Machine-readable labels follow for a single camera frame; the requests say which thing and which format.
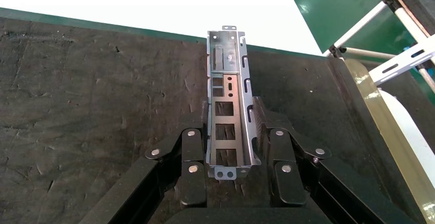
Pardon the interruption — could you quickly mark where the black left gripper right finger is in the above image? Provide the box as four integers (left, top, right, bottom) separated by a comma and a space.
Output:
253, 96, 419, 224

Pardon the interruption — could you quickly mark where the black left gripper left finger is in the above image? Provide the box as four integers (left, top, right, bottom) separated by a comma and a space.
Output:
80, 127, 209, 224

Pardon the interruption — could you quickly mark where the metal channel part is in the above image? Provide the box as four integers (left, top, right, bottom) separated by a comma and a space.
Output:
205, 25, 262, 180

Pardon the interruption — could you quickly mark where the black cart pad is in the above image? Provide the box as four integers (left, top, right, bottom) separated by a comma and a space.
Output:
398, 0, 435, 36

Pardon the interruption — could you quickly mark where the white perforated rack post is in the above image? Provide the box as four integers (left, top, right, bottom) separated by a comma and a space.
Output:
368, 42, 435, 87

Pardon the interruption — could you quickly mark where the white pipe cart frame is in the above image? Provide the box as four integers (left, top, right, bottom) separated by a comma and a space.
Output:
323, 0, 435, 94

